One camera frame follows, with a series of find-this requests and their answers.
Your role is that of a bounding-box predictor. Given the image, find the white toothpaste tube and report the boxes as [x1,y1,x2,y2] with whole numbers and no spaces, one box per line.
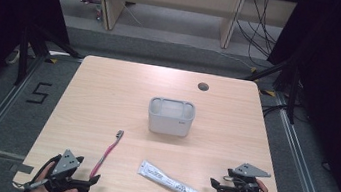
[134,158,204,192]

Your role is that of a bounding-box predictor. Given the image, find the dark tape patch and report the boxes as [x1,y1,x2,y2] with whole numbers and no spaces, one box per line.
[8,161,36,177]

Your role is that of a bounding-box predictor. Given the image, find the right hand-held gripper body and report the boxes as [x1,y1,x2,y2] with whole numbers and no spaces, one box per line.
[224,160,273,192]

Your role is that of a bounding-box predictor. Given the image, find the grey toothbrush holder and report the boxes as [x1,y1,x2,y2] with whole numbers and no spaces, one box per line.
[144,95,198,139]

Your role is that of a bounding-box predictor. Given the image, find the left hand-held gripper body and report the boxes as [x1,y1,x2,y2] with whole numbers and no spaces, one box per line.
[43,147,86,192]

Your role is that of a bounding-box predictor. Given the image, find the small coloured floor clutter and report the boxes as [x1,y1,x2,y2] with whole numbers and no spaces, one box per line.
[76,0,106,22]

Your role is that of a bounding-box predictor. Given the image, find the black metal stand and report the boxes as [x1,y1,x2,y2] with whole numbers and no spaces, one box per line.
[12,21,87,95]
[237,52,305,126]

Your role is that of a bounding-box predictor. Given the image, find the pink toothbrush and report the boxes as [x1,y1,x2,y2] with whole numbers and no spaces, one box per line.
[88,126,125,183]

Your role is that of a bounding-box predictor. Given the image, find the black floor cable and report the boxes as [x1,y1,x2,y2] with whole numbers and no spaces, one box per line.
[261,101,290,121]

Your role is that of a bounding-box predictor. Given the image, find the person's left hand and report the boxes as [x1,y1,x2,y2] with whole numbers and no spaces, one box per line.
[27,166,82,192]

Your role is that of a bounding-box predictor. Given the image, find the grey cable connector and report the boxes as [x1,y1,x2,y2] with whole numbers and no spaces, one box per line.
[11,175,48,192]

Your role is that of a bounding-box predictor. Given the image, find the bundle of black cables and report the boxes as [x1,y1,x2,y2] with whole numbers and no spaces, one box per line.
[230,0,286,70]

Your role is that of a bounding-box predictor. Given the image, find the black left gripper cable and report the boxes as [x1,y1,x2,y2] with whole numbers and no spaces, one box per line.
[23,150,63,192]

